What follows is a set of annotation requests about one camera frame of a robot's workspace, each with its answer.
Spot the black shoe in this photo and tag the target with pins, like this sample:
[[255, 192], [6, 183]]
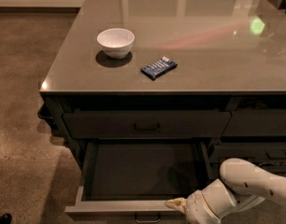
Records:
[[6, 218]]

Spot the white ceramic bowl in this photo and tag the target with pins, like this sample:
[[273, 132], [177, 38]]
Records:
[[116, 43]]

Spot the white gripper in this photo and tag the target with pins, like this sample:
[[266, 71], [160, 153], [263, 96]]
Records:
[[195, 206]]

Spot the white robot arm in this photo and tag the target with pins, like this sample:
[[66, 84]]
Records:
[[241, 186]]

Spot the black side handle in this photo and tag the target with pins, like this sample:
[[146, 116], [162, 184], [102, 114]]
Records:
[[44, 113]]

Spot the dark cabinet frame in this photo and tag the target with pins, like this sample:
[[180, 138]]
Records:
[[61, 102]]

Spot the blue snack packet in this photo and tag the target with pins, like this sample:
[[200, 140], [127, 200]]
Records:
[[158, 68]]

